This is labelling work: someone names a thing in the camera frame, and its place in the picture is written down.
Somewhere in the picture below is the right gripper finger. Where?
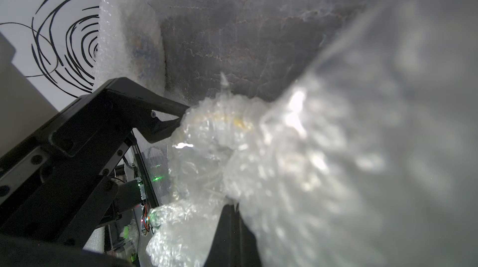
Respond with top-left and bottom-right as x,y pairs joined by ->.
204,205 -> 261,267

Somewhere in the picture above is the bubble wrap sheet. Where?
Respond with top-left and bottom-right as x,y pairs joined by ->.
146,0 -> 478,267
93,0 -> 166,96

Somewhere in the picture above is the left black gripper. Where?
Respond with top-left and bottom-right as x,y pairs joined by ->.
1,77 -> 189,248

